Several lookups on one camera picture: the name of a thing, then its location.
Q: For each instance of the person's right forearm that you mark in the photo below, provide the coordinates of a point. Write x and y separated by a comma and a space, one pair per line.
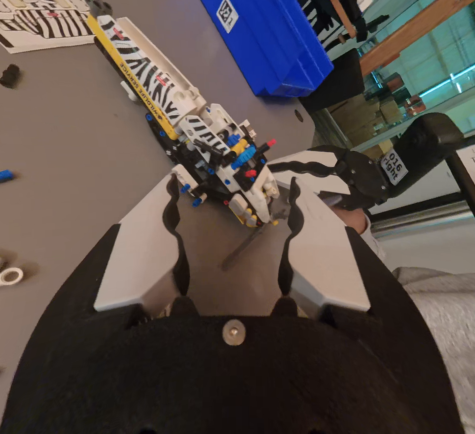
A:
373, 241

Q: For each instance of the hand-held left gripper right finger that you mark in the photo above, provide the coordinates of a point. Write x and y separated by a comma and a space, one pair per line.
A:
326, 256

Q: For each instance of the black chair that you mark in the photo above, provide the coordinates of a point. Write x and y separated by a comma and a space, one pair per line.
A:
334, 85

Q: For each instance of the zebra striped lego helicopter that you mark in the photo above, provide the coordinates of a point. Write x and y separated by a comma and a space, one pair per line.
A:
156, 78

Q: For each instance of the person's torso grey sweatshirt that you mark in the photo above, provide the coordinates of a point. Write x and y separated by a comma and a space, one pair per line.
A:
445, 330

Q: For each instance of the blue lego pin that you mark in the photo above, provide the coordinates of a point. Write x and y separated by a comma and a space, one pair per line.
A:
5, 175

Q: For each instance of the person's right hand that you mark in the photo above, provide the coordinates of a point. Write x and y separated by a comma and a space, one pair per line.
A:
352, 220

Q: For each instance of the wooden beam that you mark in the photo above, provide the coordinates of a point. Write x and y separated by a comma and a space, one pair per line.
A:
426, 22

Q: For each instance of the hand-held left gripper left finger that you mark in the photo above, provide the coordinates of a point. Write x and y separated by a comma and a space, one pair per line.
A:
141, 256

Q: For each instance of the black table grommet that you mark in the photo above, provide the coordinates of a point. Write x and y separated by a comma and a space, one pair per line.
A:
298, 115

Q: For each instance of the stack of cardboard boxes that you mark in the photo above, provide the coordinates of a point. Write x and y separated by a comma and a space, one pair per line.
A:
356, 118

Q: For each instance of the blue storage bin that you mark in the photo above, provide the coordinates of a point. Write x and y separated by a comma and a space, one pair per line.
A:
259, 26

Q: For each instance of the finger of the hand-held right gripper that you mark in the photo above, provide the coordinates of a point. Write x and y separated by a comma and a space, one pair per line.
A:
319, 186
315, 158

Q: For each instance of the black lego connector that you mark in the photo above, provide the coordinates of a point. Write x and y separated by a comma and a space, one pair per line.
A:
10, 75

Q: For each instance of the zebra sticker sheet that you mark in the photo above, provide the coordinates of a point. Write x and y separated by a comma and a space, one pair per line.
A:
37, 3

